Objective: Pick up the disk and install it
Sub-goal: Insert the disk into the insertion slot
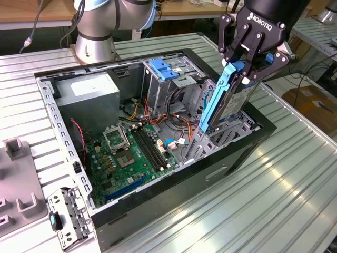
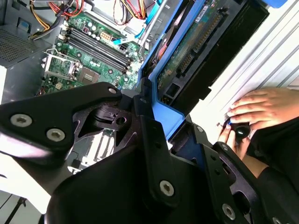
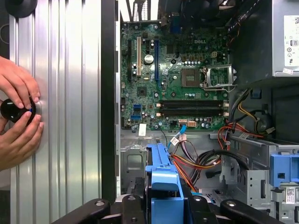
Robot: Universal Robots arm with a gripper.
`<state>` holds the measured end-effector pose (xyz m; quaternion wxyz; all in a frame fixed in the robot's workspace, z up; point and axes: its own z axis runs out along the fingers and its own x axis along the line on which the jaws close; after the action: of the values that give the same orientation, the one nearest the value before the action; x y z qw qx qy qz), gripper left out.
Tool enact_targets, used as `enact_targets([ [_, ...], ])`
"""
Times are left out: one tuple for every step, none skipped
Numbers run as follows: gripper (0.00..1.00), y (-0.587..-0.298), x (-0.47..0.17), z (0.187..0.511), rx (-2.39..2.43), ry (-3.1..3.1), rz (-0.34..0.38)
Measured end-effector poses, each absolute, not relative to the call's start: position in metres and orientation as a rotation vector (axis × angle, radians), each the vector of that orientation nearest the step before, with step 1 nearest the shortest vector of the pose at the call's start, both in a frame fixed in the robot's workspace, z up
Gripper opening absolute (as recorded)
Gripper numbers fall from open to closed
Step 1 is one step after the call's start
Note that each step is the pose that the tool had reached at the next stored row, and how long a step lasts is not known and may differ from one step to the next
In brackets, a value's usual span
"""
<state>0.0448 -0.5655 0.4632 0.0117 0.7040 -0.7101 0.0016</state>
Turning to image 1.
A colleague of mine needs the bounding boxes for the CPU socket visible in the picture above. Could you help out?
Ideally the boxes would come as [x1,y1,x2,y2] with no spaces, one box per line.
[115,149,137,170]

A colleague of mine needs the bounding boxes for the metal socket cover frame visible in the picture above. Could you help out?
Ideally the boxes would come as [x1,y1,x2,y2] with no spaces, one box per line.
[102,125,131,154]

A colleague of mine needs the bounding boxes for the yellow orange wire bundle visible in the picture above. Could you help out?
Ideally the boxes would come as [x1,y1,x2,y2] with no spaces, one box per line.
[128,98,140,121]

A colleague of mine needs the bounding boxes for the light blue SATA wire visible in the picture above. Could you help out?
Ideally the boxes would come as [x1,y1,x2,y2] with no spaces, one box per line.
[203,89,214,114]

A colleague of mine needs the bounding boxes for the perforated metal disk bay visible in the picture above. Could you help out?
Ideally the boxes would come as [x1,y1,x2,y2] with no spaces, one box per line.
[183,78,262,166]

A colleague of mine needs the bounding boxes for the metal slot retention bracket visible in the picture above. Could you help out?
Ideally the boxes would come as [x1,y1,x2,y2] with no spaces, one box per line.
[46,186,93,251]

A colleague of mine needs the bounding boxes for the red black fan wire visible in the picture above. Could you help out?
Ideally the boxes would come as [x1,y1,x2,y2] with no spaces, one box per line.
[70,118,88,159]

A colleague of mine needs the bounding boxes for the blue wire with white plug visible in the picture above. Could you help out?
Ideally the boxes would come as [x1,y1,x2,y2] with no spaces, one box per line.
[163,139,192,152]

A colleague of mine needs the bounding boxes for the black cable bundle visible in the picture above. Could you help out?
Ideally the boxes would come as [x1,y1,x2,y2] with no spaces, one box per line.
[168,88,190,119]

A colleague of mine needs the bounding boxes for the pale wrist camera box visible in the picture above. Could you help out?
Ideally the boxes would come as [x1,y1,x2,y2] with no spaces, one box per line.
[280,41,300,63]

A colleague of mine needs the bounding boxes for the blue plastic drive latch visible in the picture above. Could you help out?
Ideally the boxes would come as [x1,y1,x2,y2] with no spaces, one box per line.
[148,59,180,82]

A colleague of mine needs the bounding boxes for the black open PC case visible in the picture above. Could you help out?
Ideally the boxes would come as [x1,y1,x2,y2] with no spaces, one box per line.
[34,47,279,252]

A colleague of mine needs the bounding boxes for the black RAM slot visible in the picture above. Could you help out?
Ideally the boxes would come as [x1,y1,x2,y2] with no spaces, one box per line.
[142,124,173,167]
[138,125,170,169]
[135,126,166,170]
[131,128,162,171]

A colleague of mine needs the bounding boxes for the teal plastic clip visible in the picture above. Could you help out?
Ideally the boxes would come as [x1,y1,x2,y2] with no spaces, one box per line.
[48,211,63,232]

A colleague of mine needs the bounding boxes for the metal optical drive cage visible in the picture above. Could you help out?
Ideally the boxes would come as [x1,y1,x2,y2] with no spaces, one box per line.
[141,55,207,118]

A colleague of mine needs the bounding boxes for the metal slat side table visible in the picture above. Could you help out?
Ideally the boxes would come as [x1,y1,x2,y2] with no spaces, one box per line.
[289,17,337,77]

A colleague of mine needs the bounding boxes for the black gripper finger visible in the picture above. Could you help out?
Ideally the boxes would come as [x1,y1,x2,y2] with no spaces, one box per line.
[241,31,291,85]
[217,13,253,66]

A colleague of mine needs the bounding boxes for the brown boxes under desk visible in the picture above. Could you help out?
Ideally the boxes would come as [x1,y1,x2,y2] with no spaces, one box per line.
[289,31,314,65]

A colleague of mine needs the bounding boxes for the green motherboard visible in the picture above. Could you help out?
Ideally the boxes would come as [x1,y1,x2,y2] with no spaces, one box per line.
[85,122,182,209]

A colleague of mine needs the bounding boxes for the grey parts rack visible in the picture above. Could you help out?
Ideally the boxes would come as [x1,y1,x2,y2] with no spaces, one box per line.
[0,139,50,235]

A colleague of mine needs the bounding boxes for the blue expansion slot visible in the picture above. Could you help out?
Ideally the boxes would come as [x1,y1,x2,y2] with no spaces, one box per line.
[104,176,148,203]

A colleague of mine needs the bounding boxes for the grey power supply unit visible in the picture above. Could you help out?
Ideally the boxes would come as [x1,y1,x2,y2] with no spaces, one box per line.
[54,72,121,138]

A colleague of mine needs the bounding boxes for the wooden desk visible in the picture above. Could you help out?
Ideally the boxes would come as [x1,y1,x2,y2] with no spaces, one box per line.
[0,0,245,31]

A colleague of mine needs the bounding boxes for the red orange wire bundle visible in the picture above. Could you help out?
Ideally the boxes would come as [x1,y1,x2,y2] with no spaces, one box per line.
[143,97,209,150]

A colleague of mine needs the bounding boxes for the brown cardboard box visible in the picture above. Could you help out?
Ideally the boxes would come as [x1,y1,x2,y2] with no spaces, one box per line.
[282,85,337,134]

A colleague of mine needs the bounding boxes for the hard disk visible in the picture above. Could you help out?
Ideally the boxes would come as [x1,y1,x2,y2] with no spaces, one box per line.
[197,52,275,135]

